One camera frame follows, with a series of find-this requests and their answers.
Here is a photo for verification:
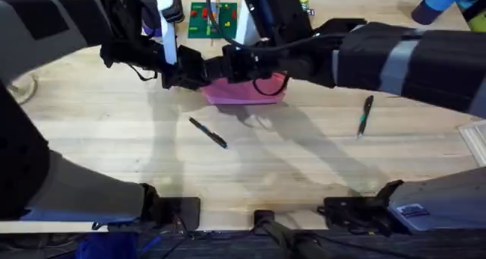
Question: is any pink soft zip bag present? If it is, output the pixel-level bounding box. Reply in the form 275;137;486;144
200;71;289;106

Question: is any left wrist upright plate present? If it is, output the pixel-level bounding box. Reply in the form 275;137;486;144
154;0;180;65

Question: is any wrist upright plate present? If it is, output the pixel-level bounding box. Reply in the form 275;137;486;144
234;0;264;46
154;0;180;65

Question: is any right wrist upright plate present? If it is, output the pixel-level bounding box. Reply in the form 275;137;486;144
234;0;264;46

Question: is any green board with toy blocks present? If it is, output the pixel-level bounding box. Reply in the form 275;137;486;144
187;1;238;39

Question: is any black pen with blue band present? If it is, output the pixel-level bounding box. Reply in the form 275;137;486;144
188;116;229;150

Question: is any small yellow-green toy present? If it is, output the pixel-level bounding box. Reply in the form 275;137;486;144
297;0;315;17

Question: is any black pen with green band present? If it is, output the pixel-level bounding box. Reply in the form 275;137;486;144
355;94;375;139

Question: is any blue object under table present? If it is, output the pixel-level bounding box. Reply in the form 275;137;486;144
74;232;138;259

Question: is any blue roll with dark end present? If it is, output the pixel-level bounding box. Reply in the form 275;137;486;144
411;0;474;26

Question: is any yellow-green box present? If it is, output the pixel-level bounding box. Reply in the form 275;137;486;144
465;6;486;33

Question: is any pale ribbed tray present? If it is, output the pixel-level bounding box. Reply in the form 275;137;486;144
456;119;486;168

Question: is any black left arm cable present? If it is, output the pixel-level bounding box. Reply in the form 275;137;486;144
128;62;159;82

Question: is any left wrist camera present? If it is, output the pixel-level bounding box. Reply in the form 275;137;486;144
121;0;185;25

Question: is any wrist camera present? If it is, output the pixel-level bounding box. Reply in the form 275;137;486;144
244;0;314;44
121;0;185;25

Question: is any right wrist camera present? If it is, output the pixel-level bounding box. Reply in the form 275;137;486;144
244;0;314;44

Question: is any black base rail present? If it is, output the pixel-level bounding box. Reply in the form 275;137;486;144
0;209;486;259

